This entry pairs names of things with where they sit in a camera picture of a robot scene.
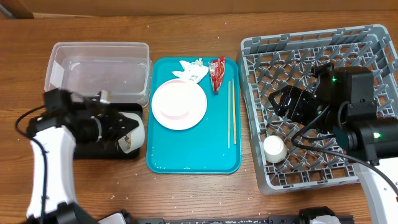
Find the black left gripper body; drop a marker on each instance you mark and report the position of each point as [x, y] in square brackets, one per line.
[97, 129]

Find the black rectangular tray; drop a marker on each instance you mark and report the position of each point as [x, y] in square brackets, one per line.
[97, 130]

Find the pink small bowl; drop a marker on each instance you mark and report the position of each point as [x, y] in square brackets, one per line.
[172, 98]

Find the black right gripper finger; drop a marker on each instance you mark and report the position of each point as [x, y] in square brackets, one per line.
[276, 99]
[289, 89]

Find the white napkin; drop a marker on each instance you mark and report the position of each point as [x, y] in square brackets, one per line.
[193, 71]

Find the left wooden chopstick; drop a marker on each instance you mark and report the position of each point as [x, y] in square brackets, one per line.
[229, 114]

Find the white paper cup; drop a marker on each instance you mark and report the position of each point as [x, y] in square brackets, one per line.
[274, 148]

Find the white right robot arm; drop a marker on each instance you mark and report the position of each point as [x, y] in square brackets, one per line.
[339, 118]

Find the clear plastic bin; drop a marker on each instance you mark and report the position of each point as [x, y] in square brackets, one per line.
[124, 69]

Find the grey bowl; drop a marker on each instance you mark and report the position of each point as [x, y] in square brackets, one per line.
[137, 136]

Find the grey dish rack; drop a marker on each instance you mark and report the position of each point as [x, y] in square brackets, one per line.
[269, 63]

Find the teal serving tray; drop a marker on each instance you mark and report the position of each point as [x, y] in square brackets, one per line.
[202, 149]

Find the pink plate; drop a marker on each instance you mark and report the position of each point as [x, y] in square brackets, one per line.
[198, 106]

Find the right wooden chopstick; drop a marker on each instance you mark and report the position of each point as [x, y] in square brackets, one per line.
[234, 112]

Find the red snack wrapper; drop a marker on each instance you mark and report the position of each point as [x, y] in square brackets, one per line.
[216, 69]

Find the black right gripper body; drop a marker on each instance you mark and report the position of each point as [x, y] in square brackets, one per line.
[302, 104]

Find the wooden chopstick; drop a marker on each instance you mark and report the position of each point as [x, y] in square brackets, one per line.
[234, 112]
[229, 114]

